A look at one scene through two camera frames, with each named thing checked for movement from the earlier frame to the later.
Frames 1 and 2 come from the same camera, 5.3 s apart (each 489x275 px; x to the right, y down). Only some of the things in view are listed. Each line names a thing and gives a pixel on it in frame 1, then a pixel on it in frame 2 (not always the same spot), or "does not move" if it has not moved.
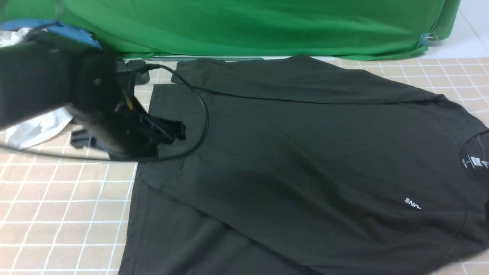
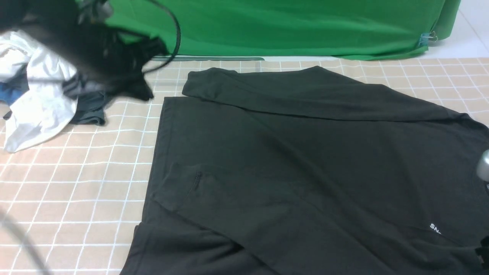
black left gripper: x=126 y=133 → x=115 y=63
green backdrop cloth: x=250 y=29 does not move
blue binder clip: x=426 y=38 does not move
